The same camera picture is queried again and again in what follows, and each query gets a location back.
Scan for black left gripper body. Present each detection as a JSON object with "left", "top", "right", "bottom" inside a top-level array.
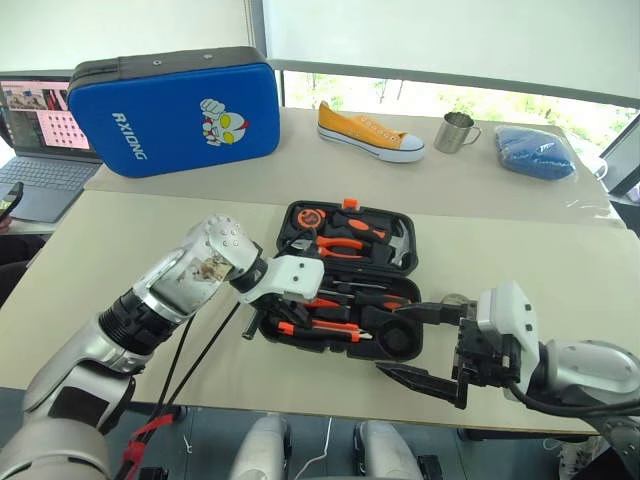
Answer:
[{"left": 251, "top": 292, "right": 292, "bottom": 327}]

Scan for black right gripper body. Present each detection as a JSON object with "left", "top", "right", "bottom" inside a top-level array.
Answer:
[{"left": 451, "top": 302, "right": 524, "bottom": 399}]

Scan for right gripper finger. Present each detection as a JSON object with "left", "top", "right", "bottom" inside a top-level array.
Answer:
[
  {"left": 391, "top": 301, "right": 471, "bottom": 327},
  {"left": 374, "top": 362, "right": 471, "bottom": 411}
]

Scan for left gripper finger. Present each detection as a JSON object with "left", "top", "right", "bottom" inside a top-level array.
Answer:
[
  {"left": 284, "top": 298, "right": 312, "bottom": 327},
  {"left": 242, "top": 307, "right": 261, "bottom": 342}
]

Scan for orange voltage tester pen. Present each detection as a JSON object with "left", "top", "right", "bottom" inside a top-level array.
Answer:
[{"left": 299, "top": 295, "right": 347, "bottom": 312}]

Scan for orange black utility knife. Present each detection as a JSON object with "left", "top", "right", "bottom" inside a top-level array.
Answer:
[{"left": 277, "top": 320, "right": 374, "bottom": 345}]

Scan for Phillips screwdriver black orange handle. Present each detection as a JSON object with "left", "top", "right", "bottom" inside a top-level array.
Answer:
[{"left": 344, "top": 292, "right": 414, "bottom": 321}]

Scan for black tool case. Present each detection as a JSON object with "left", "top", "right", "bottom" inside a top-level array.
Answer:
[{"left": 257, "top": 198, "right": 426, "bottom": 362}]

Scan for grey rounded robot leg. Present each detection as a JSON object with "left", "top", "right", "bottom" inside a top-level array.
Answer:
[
  {"left": 229, "top": 414, "right": 294, "bottom": 480},
  {"left": 353, "top": 419, "right": 426, "bottom": 480}
]

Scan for orange black tape measure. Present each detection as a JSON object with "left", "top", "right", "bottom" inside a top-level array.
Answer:
[{"left": 293, "top": 207, "right": 329, "bottom": 231}]

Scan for stainless steel mug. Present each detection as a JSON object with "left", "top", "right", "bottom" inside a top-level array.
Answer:
[{"left": 432, "top": 111, "right": 483, "bottom": 155}]

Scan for blue folded cloth bundle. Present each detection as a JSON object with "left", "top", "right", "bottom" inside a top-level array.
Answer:
[{"left": 493, "top": 124, "right": 577, "bottom": 182}]

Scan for yellow canvas sneaker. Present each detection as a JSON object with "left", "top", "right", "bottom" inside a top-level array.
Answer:
[{"left": 316, "top": 100, "right": 426, "bottom": 164}]

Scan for blue RXIONG cartoon case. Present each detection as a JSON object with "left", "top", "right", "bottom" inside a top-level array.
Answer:
[{"left": 67, "top": 45, "right": 281, "bottom": 180}]

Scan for person in dark clothes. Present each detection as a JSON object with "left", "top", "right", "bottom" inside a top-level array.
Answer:
[{"left": 0, "top": 234, "right": 49, "bottom": 306}]

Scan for black computer monitor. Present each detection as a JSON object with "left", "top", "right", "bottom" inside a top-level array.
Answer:
[{"left": 597, "top": 112, "right": 640, "bottom": 199}]

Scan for grey open laptop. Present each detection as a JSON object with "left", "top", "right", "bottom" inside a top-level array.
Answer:
[{"left": 0, "top": 74, "right": 104, "bottom": 225}]

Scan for black smartphone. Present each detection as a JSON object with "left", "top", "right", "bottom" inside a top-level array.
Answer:
[{"left": 0, "top": 181, "right": 25, "bottom": 220}]

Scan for wide white roller blind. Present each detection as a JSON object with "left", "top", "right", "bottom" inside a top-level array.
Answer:
[{"left": 262, "top": 0, "right": 640, "bottom": 107}]

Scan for narrow white roller blind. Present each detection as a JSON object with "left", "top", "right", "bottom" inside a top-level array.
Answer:
[{"left": 0, "top": 0, "right": 252, "bottom": 76}]

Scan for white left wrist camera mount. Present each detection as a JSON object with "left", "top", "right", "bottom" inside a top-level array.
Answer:
[{"left": 238, "top": 253, "right": 326, "bottom": 305}]

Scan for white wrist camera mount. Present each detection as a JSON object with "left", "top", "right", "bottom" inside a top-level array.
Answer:
[
  {"left": 474, "top": 280, "right": 544, "bottom": 396},
  {"left": 238, "top": 253, "right": 326, "bottom": 305}
]

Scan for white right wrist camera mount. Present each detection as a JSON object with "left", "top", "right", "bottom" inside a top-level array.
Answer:
[{"left": 474, "top": 280, "right": 544, "bottom": 396}]

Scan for orange handled pliers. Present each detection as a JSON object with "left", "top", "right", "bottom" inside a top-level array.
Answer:
[{"left": 289, "top": 234, "right": 366, "bottom": 260}]

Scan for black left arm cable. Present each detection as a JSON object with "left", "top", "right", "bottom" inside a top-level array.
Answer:
[{"left": 144, "top": 302, "right": 242, "bottom": 431}]

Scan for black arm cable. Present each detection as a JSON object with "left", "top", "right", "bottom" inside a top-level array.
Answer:
[
  {"left": 504, "top": 377, "right": 640, "bottom": 420},
  {"left": 144, "top": 302, "right": 242, "bottom": 431}
]

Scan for claw hammer orange black handle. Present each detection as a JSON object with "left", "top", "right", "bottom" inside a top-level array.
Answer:
[{"left": 329, "top": 212, "right": 416, "bottom": 269}]

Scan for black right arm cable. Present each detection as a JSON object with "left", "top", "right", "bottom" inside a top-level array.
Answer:
[{"left": 504, "top": 377, "right": 640, "bottom": 420}]

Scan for thin white floor cable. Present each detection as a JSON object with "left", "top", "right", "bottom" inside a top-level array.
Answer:
[{"left": 307, "top": 417, "right": 335, "bottom": 480}]

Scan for red cable tape wrap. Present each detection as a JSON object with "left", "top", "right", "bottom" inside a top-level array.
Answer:
[{"left": 123, "top": 413, "right": 177, "bottom": 469}]

